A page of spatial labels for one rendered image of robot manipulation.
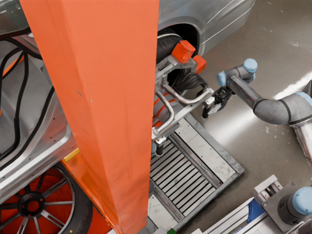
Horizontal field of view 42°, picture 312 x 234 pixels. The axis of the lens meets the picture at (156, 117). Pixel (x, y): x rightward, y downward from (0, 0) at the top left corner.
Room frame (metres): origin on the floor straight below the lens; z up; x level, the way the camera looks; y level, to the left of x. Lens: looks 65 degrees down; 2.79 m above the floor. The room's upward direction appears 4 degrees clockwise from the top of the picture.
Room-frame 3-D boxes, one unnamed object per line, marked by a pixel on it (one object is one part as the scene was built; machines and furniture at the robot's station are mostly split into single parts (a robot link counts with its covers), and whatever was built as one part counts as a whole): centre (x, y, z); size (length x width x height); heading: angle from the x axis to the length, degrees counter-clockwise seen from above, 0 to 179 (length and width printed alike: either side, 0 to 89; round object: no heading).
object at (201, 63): (1.27, -0.21, 0.85); 0.09 x 0.08 x 0.07; 134
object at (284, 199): (0.48, -0.71, 0.87); 0.15 x 0.15 x 0.10
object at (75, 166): (0.67, 0.35, 0.69); 0.52 x 0.17 x 0.35; 44
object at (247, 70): (1.20, -0.47, 0.95); 0.11 x 0.08 x 0.11; 117
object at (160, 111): (0.99, -0.04, 0.85); 0.21 x 0.14 x 0.14; 44
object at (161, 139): (0.78, -0.01, 0.93); 0.09 x 0.05 x 0.05; 44
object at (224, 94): (1.09, -0.37, 0.86); 0.12 x 0.08 x 0.09; 135
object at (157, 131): (0.89, 0.00, 1.03); 0.19 x 0.18 x 0.11; 44
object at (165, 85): (1.03, -0.14, 1.03); 0.19 x 0.18 x 0.11; 44
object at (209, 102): (1.02, -0.25, 0.93); 0.09 x 0.05 x 0.05; 44
